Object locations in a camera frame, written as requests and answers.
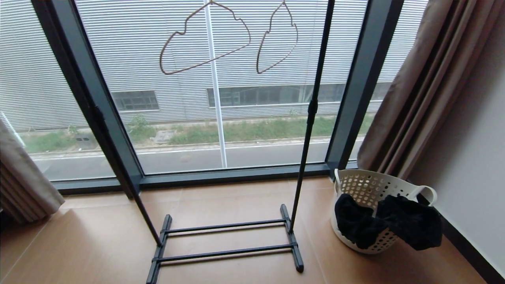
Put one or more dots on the pink clothes hanger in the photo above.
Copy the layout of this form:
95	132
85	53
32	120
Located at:
276	62
205	62

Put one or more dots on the heap of clothes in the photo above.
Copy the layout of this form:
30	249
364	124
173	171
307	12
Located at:
414	225

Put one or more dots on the black clothes rack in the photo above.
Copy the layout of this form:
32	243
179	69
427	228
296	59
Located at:
312	112

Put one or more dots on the white laundry basket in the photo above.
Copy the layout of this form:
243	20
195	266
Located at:
367	187

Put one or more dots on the window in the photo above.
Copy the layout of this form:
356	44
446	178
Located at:
357	98

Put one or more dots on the brown curtain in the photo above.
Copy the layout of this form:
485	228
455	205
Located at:
418	86
23	185

